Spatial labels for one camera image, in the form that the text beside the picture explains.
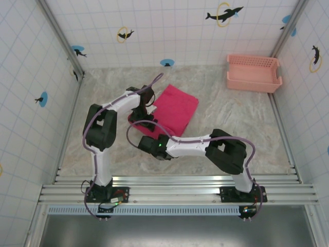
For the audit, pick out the magenta long pants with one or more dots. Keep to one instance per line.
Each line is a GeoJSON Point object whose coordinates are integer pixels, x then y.
{"type": "Point", "coordinates": [174, 108]}

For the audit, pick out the aluminium rail frame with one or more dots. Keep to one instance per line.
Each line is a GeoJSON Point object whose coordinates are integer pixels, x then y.
{"type": "Point", "coordinates": [174, 187]}

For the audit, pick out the aluminium side rail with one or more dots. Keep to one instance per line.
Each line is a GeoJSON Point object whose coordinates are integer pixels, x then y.
{"type": "Point", "coordinates": [282, 133]}

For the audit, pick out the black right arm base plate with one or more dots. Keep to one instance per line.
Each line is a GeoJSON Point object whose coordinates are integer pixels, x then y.
{"type": "Point", "coordinates": [228, 194]}

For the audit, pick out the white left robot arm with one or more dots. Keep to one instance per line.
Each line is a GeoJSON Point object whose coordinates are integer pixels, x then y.
{"type": "Point", "coordinates": [100, 128]}

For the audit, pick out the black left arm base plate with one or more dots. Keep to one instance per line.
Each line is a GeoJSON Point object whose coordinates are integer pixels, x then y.
{"type": "Point", "coordinates": [120, 194]}

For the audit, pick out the pink plastic basket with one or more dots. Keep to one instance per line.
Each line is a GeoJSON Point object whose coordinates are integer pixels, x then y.
{"type": "Point", "coordinates": [252, 77]}

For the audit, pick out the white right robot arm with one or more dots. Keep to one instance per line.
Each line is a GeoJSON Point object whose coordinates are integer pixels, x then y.
{"type": "Point", "coordinates": [226, 154]}

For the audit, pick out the aluminium corner post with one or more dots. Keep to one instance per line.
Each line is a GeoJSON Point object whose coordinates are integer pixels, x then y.
{"type": "Point", "coordinates": [289, 31]}
{"type": "Point", "coordinates": [61, 38]}

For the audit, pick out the blue circle shark sticker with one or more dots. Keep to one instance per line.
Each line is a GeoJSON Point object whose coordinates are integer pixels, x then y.
{"type": "Point", "coordinates": [78, 51]}

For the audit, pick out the blue circle fish sticker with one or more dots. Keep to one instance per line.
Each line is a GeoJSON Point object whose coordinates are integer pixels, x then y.
{"type": "Point", "coordinates": [167, 62]}
{"type": "Point", "coordinates": [289, 24]}
{"type": "Point", "coordinates": [42, 99]}

